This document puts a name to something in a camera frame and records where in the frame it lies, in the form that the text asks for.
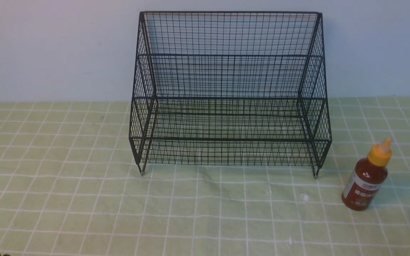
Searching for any red sauce bottle yellow cap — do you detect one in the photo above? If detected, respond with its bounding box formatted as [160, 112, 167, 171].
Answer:
[341, 138, 392, 211]

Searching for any green checkered tablecloth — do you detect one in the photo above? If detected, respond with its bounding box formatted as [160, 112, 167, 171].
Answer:
[0, 98, 410, 256]

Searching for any black wire mesh shelf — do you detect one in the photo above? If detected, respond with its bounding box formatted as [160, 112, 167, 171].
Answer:
[128, 11, 332, 178]

